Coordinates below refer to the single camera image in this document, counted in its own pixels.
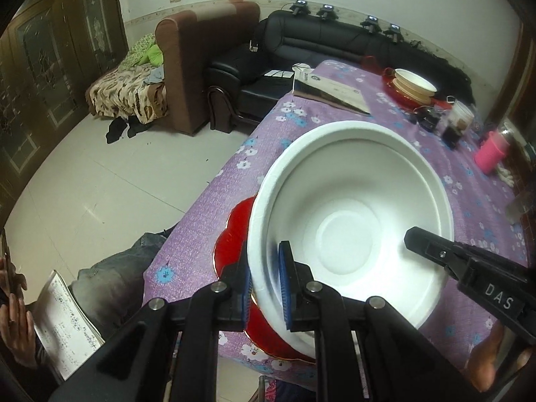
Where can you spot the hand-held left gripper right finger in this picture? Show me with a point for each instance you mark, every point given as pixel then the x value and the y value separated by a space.
pixel 285 297

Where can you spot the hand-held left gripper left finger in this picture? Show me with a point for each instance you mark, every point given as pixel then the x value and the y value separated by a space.
pixel 238 301

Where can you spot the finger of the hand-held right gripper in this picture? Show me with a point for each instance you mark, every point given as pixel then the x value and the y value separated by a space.
pixel 431 249

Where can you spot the large red plate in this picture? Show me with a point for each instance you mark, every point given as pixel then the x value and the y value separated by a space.
pixel 230 243

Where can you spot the large white foam bowl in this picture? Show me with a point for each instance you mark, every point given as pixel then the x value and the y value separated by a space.
pixel 347 201

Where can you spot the red plate under bowls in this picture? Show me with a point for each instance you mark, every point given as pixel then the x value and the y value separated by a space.
pixel 391 88

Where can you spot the person's right hand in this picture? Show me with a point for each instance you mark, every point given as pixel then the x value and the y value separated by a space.
pixel 498 360

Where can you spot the purple floral tablecloth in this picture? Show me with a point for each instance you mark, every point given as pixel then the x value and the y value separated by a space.
pixel 217 201

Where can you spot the white gloves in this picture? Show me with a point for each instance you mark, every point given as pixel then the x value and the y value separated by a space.
pixel 506 176

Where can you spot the pink plastic cup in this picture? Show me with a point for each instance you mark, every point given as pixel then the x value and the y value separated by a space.
pixel 492 153

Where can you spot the dark brown cup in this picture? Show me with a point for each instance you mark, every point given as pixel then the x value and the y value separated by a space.
pixel 451 134

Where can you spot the wooden chair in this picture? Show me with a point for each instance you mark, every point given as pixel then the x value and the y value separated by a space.
pixel 523 150

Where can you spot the clear cup with drink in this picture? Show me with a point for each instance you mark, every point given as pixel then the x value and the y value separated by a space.
pixel 462 113

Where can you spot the beige bowl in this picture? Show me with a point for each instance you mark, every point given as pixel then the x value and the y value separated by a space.
pixel 412 97

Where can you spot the cream bowl with white rim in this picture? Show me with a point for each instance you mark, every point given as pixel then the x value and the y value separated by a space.
pixel 412 79

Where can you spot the large thin book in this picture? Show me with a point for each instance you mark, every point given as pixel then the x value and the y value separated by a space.
pixel 331 90

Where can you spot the black cloth on floor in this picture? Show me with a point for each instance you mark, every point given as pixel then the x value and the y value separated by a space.
pixel 123 130

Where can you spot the spare hand-held gripper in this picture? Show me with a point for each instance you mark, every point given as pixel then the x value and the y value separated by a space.
pixel 371 24
pixel 300 7
pixel 326 11
pixel 392 32

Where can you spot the white boxes on sofa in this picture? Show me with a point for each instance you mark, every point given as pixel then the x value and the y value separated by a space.
pixel 278 73

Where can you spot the black leather sofa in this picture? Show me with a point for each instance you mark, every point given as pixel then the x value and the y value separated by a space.
pixel 318 46

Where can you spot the leaf patterned blanket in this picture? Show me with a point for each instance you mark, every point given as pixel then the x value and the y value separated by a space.
pixel 121 92

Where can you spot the brown armchair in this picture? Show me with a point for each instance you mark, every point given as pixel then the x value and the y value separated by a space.
pixel 197 63

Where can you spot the green pillow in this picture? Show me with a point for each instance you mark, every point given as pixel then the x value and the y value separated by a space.
pixel 146 52

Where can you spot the wooden glass-door cabinet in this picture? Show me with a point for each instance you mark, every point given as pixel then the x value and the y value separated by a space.
pixel 46 71

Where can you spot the wooden door frame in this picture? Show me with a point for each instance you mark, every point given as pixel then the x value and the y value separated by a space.
pixel 517 75

